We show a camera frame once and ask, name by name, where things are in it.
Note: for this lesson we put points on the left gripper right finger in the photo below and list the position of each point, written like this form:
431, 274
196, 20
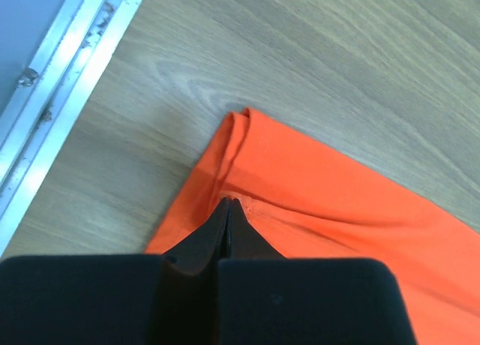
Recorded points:
265, 298

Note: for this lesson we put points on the aluminium table edge rail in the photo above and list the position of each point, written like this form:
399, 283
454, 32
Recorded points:
53, 52

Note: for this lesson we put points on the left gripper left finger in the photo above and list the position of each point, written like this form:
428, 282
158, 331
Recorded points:
116, 299

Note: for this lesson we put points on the orange t shirt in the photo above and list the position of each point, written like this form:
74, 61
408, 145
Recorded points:
308, 200

